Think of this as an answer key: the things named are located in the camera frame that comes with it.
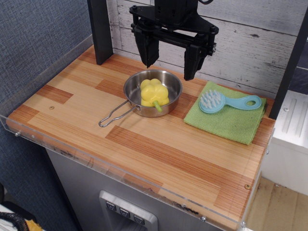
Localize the blue scrub brush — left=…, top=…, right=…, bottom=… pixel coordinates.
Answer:
left=199, top=90, right=262, bottom=114

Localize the black right shelf post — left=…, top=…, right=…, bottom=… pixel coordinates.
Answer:
left=269, top=10, right=308, bottom=119

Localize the steel pan with wire handle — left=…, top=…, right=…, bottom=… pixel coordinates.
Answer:
left=99, top=70, right=182, bottom=128

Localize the clear acrylic table guard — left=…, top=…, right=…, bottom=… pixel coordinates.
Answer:
left=6, top=48, right=274, bottom=231

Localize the black and yellow bag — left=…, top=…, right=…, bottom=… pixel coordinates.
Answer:
left=0, top=205, right=44, bottom=231

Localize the white toy cabinet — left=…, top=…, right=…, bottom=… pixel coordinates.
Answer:
left=261, top=90, right=308, bottom=195

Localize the black left shelf post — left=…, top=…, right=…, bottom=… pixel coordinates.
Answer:
left=87, top=0, right=113, bottom=65

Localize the black shelf post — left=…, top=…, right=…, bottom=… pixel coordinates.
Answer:
left=87, top=0, right=113, bottom=65
left=269, top=10, right=308, bottom=119

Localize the grey toy fridge cabinet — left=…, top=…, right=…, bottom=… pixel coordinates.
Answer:
left=47, top=150, right=219, bottom=231

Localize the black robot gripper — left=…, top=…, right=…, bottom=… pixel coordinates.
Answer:
left=129, top=0, right=219, bottom=80

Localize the silver dispenser button panel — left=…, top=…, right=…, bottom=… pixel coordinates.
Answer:
left=99, top=190, right=158, bottom=231

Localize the yellow toy bell pepper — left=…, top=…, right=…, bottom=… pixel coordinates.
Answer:
left=140, top=78, right=169, bottom=113

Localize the green cloth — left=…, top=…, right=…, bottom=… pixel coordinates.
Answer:
left=183, top=80, right=268, bottom=146

